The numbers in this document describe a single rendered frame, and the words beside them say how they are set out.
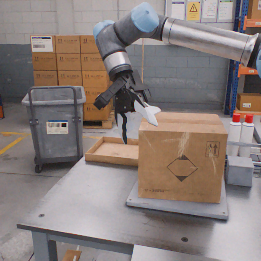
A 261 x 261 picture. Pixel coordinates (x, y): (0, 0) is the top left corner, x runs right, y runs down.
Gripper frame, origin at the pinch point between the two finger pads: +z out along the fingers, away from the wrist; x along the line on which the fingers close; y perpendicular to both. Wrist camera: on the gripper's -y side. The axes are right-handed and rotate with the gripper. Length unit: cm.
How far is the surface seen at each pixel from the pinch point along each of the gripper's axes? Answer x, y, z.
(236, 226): 5.1, 30.7, 35.9
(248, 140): 13, 72, 11
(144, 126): 15.6, 17.4, -6.4
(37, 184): 229, 49, -22
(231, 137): 17, 67, 7
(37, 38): 279, 125, -228
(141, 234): 20.1, 4.1, 26.9
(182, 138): 6.7, 23.8, 2.7
